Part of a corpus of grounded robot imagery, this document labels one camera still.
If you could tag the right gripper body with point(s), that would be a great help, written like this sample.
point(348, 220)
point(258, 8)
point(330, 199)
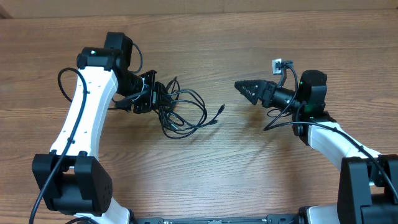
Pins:
point(267, 100)

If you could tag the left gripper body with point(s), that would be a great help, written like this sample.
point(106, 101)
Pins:
point(144, 100)

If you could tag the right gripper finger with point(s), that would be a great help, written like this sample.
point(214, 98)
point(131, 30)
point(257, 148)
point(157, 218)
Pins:
point(252, 94)
point(250, 84)

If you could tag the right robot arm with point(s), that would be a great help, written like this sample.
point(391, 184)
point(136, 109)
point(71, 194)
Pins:
point(367, 191)

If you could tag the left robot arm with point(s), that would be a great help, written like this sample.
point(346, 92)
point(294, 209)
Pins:
point(70, 177)

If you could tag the cardboard wall panel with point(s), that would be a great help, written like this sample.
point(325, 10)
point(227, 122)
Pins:
point(27, 9)

